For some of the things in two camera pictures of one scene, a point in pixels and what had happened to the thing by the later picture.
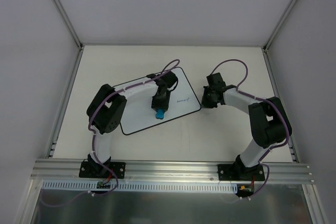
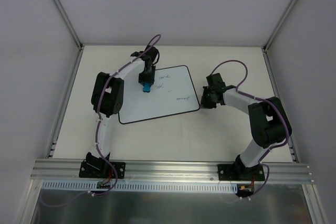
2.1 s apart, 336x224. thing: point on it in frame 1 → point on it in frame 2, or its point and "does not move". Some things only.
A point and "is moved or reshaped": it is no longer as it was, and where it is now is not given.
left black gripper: x=160 y=105 → x=146 y=78
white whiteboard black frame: x=139 y=115 is moved or reshaped
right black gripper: x=207 y=98 does not move
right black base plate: x=233 y=172 does not move
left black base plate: x=88 y=171 does not move
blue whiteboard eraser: x=159 y=114 is moved or reshaped
